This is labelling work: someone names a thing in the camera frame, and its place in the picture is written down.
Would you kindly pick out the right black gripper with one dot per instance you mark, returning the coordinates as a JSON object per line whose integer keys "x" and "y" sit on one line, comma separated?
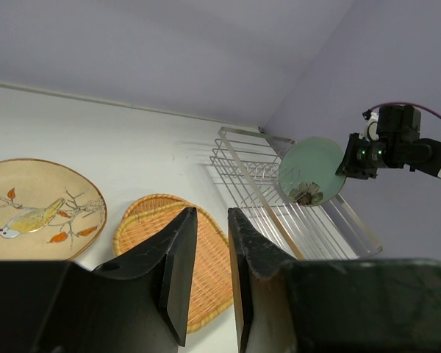
{"x": 399, "y": 131}

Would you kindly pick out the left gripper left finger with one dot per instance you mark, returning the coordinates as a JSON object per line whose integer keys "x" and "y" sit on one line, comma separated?
{"x": 137, "y": 302}

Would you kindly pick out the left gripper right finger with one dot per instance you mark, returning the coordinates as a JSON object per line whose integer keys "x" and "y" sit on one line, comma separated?
{"x": 282, "y": 304}

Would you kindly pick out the round orange woven basket plate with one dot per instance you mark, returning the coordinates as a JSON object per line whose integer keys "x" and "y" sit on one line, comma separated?
{"x": 211, "y": 292}

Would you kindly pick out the round green-rimmed woven basket plate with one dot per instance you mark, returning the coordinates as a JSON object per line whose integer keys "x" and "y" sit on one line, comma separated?
{"x": 147, "y": 206}

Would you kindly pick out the green ceramic flower plate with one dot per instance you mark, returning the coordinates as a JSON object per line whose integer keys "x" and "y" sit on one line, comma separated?
{"x": 307, "y": 171}

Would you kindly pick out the beige bird painted plate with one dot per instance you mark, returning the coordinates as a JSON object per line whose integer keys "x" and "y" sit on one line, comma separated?
{"x": 47, "y": 211}

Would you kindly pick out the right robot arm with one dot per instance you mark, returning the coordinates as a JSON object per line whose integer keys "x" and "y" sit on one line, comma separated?
{"x": 431, "y": 164}

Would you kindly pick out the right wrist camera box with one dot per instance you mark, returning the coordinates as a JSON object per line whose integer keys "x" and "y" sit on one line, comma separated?
{"x": 369, "y": 133}

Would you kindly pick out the wire dish rack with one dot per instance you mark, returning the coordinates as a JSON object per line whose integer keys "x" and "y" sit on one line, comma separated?
{"x": 248, "y": 164}

